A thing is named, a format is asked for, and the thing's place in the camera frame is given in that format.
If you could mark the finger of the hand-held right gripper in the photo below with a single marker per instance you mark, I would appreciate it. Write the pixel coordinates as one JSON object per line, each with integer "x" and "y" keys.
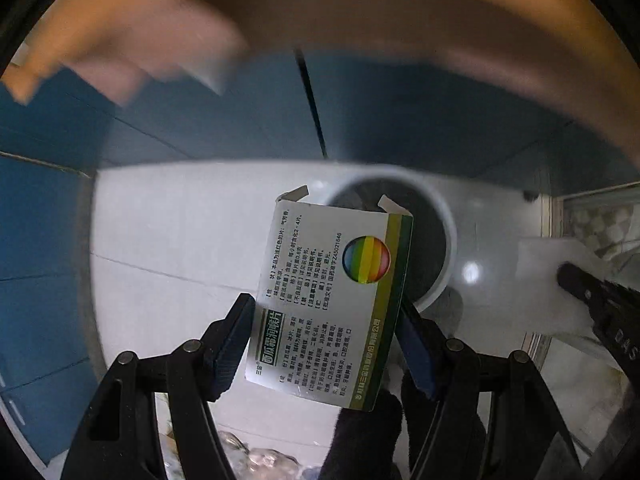
{"x": 575, "y": 280}

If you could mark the tan wooden board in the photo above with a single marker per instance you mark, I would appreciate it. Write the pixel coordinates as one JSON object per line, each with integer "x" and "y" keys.
{"x": 400, "y": 10}

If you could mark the white tissue paper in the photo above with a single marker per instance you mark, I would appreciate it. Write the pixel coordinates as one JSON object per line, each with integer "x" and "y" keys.
{"x": 542, "y": 285}

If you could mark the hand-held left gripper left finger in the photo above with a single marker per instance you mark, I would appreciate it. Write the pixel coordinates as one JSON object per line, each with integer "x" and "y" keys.
{"x": 231, "y": 355}

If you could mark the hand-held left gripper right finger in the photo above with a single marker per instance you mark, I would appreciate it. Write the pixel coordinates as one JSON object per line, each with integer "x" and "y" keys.
{"x": 416, "y": 360}

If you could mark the blue cabinet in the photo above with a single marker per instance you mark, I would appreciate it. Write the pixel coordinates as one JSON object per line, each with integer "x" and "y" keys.
{"x": 50, "y": 220}

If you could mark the patterned glass door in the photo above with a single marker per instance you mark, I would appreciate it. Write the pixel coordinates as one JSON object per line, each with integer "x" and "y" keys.
{"x": 590, "y": 220}

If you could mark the white medicine box rainbow circle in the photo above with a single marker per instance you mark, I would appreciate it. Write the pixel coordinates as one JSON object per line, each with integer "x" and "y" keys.
{"x": 320, "y": 310}

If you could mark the crumpled clear plastic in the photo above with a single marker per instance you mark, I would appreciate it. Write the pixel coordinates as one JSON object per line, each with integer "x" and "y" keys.
{"x": 260, "y": 457}

